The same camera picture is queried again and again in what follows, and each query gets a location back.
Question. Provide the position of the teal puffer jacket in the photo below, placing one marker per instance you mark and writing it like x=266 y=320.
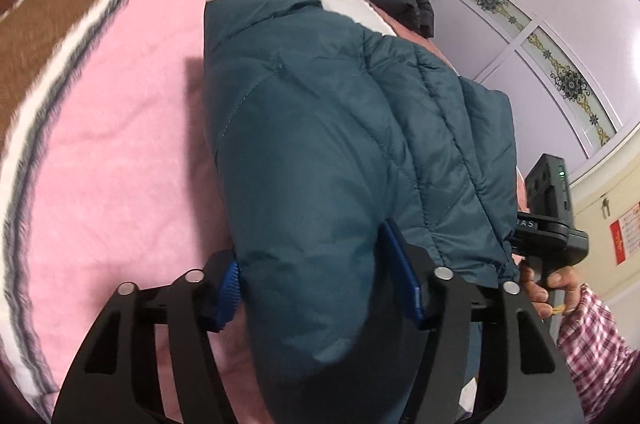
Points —
x=325 y=144

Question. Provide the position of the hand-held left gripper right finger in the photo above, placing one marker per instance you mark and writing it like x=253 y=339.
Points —
x=400 y=274

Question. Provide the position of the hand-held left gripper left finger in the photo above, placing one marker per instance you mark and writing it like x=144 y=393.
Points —
x=230 y=289

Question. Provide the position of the red wall paper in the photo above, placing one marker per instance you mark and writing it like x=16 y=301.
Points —
x=626 y=234

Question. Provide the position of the striped pink brown blanket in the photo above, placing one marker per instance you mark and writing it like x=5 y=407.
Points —
x=120 y=114

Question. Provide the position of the person's right hand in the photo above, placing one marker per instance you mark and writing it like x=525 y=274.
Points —
x=542 y=296

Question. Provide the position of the small wall hook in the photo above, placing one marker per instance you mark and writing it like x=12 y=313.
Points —
x=605 y=206

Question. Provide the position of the lilac wardrobe with floral band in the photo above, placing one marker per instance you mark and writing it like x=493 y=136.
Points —
x=545 y=4

